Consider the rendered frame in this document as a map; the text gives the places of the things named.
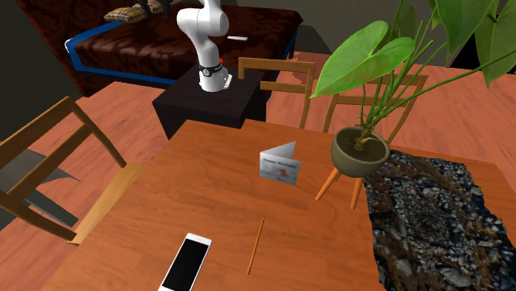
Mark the wooden table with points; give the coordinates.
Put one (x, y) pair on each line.
(209, 193)

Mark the flat white remote control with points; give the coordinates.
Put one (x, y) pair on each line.
(237, 38)

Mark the dark robot stand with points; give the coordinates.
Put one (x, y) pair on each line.
(209, 105)

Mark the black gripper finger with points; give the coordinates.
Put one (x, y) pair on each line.
(144, 8)
(167, 9)

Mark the plaid pillow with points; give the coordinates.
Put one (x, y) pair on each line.
(129, 13)

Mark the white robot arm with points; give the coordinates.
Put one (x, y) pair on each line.
(204, 44)

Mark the dark rocky patterned mat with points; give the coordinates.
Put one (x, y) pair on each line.
(435, 225)

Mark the white phone black screen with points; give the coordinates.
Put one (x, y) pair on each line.
(186, 262)

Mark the white folded card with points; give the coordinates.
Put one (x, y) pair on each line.
(280, 168)

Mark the dark red bed blue frame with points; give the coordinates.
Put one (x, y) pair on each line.
(137, 50)

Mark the orange pencil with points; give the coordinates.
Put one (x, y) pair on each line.
(255, 246)

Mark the wooden chair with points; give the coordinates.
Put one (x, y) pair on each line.
(407, 105)
(60, 149)
(282, 86)

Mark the green potted plant on stand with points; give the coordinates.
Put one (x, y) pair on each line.
(358, 155)

